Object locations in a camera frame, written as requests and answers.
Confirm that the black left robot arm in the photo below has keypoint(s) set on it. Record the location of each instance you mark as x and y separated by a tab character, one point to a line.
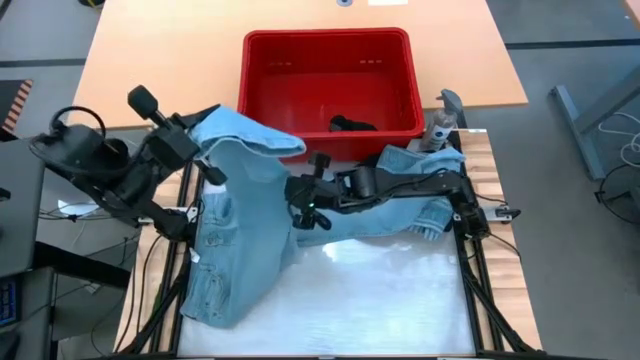
100	170

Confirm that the blue white striped shirt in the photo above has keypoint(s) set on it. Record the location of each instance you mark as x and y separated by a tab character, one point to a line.
400	160

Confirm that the grey metal desk frame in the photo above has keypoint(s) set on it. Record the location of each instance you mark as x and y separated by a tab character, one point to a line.
575	125

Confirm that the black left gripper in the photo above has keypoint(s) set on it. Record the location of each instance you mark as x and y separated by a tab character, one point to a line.
172	145

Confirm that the black aluminium table frame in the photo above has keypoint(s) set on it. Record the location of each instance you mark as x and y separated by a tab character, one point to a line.
502	324

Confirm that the light wooden table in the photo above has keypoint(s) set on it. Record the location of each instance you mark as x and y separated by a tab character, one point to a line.
150	50

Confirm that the dark hazard-edged floor mat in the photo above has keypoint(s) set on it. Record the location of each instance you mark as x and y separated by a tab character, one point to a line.
12	102

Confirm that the white spray bottle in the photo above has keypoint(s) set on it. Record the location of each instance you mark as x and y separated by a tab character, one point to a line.
440	127

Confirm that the red plastic laundry bin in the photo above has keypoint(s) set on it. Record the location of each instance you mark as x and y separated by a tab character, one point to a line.
325	75

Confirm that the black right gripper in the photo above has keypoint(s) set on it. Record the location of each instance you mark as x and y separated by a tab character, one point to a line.
320	195

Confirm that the white card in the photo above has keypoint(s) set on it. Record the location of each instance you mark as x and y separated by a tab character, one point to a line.
387	2

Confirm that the black round floor base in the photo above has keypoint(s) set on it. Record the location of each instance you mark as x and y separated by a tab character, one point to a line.
622	200

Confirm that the white round device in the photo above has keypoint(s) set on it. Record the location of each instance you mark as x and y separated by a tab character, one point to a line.
75	207

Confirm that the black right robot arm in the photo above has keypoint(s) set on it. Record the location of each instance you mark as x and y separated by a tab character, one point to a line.
425	187

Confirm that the black garment with print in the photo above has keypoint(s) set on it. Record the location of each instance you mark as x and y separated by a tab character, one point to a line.
350	124

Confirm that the light blue denim shirt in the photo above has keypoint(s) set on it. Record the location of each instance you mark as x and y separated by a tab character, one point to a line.
245	240

